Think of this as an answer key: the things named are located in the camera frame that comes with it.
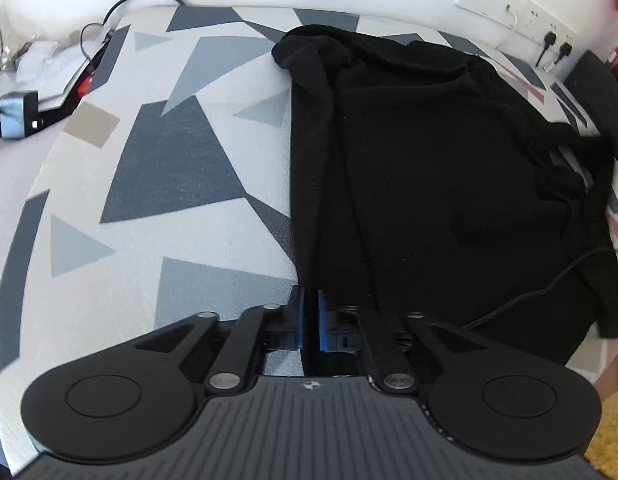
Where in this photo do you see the clear plastic bag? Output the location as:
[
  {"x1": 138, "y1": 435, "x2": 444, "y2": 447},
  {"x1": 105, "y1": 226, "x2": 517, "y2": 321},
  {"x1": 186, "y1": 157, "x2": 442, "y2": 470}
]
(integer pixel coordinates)
[{"x1": 15, "y1": 39, "x2": 86, "y2": 111}]

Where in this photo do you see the black plug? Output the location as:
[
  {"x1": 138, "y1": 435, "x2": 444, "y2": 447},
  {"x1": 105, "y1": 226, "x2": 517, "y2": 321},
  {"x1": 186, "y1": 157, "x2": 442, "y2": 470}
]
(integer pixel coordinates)
[
  {"x1": 536, "y1": 30, "x2": 558, "y2": 69},
  {"x1": 551, "y1": 40, "x2": 574, "y2": 69}
]

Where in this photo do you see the ironing board with geometric cover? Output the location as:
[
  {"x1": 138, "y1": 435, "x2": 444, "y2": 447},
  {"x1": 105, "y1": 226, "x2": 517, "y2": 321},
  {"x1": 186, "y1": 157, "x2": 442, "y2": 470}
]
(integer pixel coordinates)
[{"x1": 0, "y1": 5, "x2": 618, "y2": 480}]

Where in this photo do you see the white charging cable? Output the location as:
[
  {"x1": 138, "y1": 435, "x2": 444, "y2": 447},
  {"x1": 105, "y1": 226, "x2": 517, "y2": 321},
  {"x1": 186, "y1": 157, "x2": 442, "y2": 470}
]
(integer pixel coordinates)
[{"x1": 493, "y1": 4, "x2": 522, "y2": 50}]

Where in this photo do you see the thin black cable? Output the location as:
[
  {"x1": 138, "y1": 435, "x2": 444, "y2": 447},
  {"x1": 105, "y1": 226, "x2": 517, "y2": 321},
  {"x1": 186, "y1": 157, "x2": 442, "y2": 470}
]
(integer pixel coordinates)
[{"x1": 463, "y1": 247, "x2": 616, "y2": 332}]

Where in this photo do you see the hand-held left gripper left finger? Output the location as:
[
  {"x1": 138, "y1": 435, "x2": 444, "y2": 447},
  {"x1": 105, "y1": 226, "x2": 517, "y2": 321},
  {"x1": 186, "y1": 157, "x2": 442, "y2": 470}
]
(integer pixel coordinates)
[{"x1": 134, "y1": 286, "x2": 306, "y2": 396}]

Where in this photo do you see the yellow rug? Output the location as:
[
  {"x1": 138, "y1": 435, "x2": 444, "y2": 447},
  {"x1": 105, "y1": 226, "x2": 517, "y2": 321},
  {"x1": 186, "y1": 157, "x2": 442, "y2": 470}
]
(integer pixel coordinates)
[{"x1": 584, "y1": 394, "x2": 618, "y2": 480}]

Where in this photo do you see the white wall socket plate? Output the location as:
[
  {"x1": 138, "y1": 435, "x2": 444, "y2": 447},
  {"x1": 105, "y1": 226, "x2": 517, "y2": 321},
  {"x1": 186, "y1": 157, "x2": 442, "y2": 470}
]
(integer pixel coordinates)
[{"x1": 456, "y1": 0, "x2": 580, "y2": 44}]

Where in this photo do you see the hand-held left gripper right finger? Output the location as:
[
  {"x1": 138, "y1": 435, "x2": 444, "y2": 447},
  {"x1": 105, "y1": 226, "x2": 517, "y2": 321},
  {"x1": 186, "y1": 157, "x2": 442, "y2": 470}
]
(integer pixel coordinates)
[{"x1": 316, "y1": 290, "x2": 490, "y2": 396}]

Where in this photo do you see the black garment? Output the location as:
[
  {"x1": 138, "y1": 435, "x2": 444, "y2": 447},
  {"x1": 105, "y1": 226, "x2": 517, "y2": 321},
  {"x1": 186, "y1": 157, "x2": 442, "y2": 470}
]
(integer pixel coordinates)
[{"x1": 271, "y1": 24, "x2": 618, "y2": 378}]

